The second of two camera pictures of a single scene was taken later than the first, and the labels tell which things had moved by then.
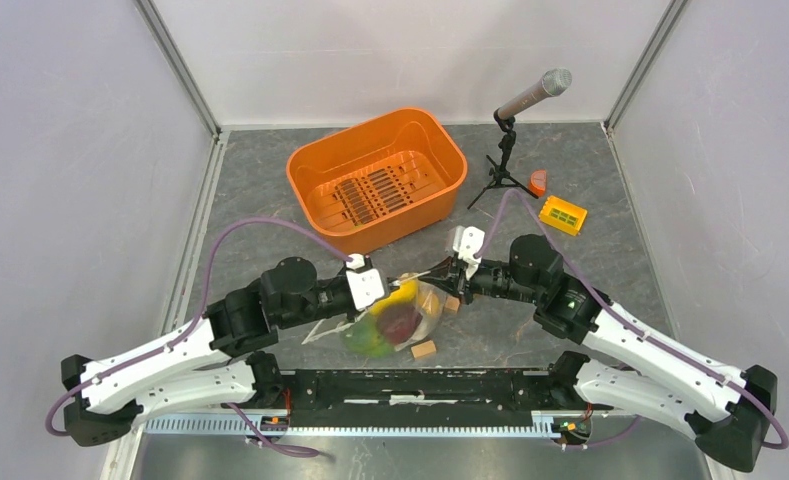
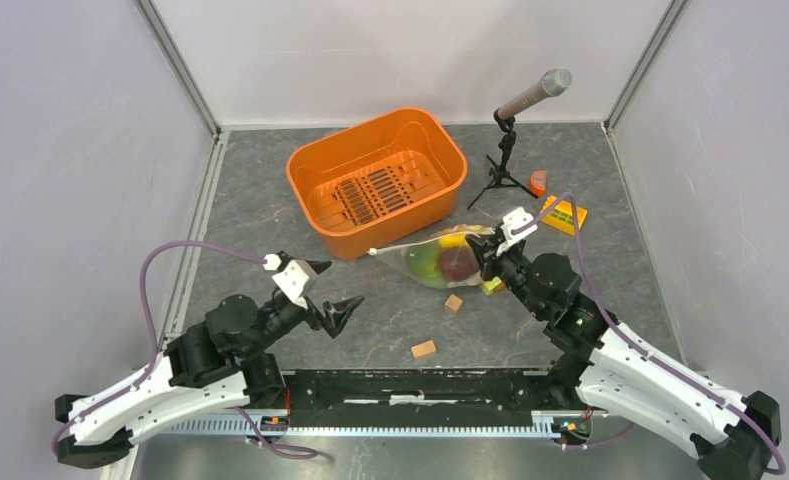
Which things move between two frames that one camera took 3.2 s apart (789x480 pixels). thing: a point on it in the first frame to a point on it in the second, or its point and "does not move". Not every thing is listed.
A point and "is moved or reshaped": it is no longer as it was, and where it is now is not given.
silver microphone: [554, 81] does not move
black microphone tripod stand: [500, 174] does not move
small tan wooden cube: [452, 303] does not move
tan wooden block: [422, 349] does not move
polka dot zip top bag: [404, 314] to [443, 258]
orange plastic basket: [379, 179] does not move
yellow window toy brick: [564, 214] does not move
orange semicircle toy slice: [538, 182] does not move
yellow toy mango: [406, 293] is moved or reshaped
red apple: [399, 323] is moved or reshaped
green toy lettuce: [365, 335] to [423, 263]
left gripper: [353, 313] to [338, 313]
